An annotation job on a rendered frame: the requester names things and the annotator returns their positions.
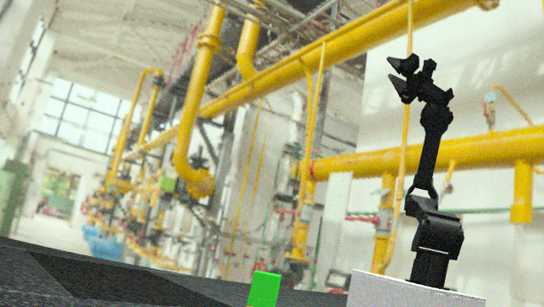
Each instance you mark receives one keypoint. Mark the green block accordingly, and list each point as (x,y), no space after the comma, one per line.
(265,286)
(254,302)

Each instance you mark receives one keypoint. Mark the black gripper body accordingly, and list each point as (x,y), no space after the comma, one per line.
(417,86)

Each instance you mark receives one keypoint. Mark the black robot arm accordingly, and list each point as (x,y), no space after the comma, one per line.
(437,230)

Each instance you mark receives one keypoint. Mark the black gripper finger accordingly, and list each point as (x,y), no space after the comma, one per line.
(398,83)
(395,63)

